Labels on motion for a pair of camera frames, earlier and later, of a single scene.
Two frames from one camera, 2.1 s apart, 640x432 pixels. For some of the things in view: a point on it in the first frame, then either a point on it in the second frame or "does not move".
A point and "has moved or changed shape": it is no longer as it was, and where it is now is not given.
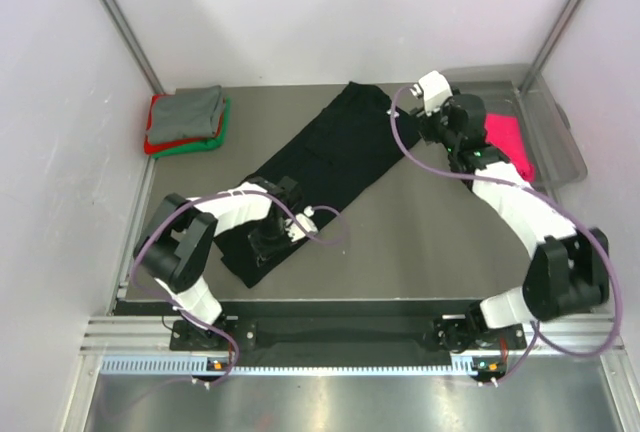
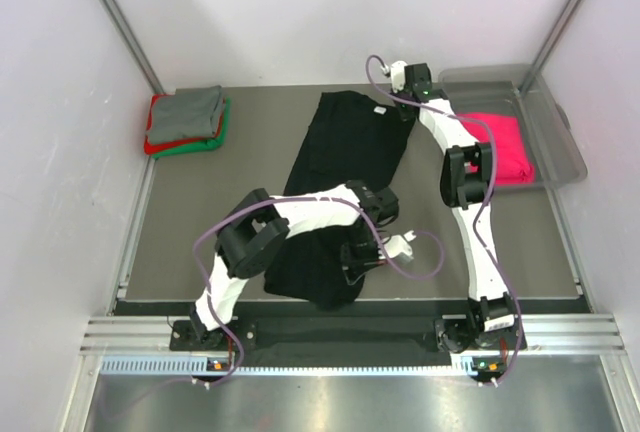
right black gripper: [425, 124] -> [404, 115]
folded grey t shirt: [190, 113] does not move
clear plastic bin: [553, 149] does not move
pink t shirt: [504, 132] does not move
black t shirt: [335, 160] has moved or changed shape
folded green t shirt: [210, 146] does not move
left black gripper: [263, 252] -> [353, 267]
